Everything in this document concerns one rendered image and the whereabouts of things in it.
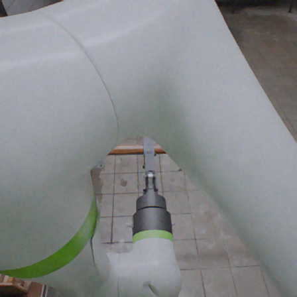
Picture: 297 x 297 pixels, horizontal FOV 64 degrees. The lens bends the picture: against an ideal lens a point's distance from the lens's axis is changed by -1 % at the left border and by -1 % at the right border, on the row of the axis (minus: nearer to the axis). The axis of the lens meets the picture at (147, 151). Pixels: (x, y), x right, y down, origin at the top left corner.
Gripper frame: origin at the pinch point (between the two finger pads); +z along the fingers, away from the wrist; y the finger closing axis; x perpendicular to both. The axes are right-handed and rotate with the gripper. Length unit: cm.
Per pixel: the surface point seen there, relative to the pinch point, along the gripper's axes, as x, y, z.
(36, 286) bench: -49, 60, -23
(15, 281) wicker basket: -51, 46, -24
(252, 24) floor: 189, 117, 372
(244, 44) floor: 155, 117, 304
